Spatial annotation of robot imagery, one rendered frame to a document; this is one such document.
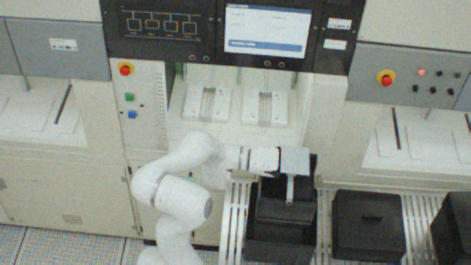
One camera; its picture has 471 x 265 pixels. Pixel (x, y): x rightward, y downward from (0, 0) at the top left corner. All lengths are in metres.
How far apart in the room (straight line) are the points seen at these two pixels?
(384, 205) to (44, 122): 1.58
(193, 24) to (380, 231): 1.11
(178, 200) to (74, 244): 1.84
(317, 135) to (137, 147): 0.79
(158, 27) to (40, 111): 0.97
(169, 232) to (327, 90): 0.81
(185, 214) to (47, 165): 1.34
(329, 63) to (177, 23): 0.56
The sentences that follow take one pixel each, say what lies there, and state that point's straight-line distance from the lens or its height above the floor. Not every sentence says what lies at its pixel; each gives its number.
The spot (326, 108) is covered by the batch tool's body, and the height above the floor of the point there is 1.28.
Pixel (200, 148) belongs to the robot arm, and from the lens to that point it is 1.45.
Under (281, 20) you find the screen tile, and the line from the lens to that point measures 1.81.
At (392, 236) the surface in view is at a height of 0.86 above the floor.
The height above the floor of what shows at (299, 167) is 1.27.
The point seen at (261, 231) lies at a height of 0.77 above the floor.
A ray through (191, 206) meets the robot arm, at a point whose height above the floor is 1.55.
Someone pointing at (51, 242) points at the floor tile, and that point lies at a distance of 3.22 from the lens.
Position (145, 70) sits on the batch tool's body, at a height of 1.34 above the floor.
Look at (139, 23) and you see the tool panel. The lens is 1.88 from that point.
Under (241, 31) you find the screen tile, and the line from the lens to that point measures 1.84.
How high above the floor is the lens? 2.71
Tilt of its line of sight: 49 degrees down
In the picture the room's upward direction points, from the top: 4 degrees clockwise
